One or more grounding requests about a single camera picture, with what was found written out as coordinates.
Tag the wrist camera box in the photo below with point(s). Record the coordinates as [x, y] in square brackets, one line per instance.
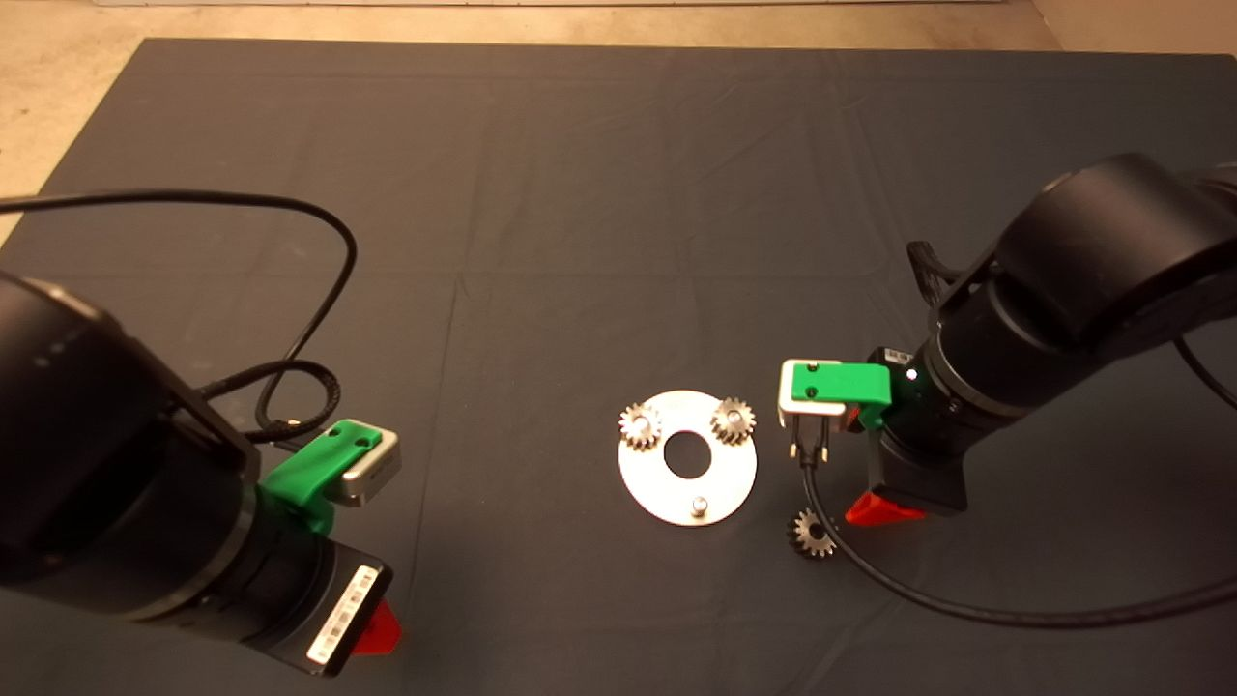
[371, 480]
[785, 406]

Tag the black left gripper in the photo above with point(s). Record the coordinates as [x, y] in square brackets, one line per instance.
[295, 592]

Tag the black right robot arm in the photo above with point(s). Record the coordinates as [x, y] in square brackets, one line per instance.
[1111, 251]

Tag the small steel spur gear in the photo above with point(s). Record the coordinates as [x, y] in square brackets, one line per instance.
[646, 440]
[800, 541]
[739, 435]

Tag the dark grey table cloth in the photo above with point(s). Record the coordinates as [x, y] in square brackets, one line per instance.
[580, 145]

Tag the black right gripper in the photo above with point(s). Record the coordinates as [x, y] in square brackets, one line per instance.
[918, 464]

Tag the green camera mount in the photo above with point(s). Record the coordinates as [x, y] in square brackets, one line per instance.
[311, 472]
[836, 382]

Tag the round metal carrier plate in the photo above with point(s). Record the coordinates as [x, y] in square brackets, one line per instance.
[688, 503]

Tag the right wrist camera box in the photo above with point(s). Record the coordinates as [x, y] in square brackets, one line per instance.
[785, 406]

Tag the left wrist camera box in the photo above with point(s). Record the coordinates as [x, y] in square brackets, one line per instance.
[371, 480]

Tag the left green camera mount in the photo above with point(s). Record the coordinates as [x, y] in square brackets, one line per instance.
[311, 472]

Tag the right green camera mount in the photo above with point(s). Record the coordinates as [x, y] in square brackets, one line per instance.
[836, 382]

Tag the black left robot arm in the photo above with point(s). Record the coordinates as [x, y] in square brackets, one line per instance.
[97, 454]

